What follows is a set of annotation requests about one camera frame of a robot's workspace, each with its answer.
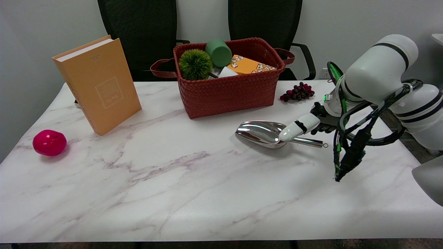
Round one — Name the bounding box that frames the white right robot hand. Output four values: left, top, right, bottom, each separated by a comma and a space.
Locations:
279, 101, 341, 142

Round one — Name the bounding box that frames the stainless steel scoop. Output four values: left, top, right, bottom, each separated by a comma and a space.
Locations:
235, 121, 329, 149

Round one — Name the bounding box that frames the purple grape bunch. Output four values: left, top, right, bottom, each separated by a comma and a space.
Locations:
280, 82, 315, 102

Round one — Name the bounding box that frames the red woven basket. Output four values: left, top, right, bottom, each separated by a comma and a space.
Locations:
150, 37, 296, 119

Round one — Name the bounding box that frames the orange popcorn box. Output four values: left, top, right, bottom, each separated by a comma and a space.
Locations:
227, 54, 277, 75

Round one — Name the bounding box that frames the white box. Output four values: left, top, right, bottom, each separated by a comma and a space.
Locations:
217, 66, 239, 79

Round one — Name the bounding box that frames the green cup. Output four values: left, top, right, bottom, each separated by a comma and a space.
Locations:
205, 39, 233, 68

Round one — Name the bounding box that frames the black mesh office chair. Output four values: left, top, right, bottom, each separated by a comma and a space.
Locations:
228, 0, 316, 81
97, 0, 190, 82

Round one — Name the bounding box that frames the green spiky plant ball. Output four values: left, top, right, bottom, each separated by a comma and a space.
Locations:
178, 49, 213, 81

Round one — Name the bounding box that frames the orange hardcover book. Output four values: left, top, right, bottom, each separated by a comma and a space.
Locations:
52, 35, 142, 136

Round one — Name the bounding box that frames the magenta plastic ball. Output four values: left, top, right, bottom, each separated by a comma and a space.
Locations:
33, 130, 67, 156

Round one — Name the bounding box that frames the green and black cable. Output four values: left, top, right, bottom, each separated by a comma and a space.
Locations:
327, 62, 368, 182

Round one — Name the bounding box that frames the black cable loop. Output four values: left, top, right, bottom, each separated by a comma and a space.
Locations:
337, 79, 423, 146

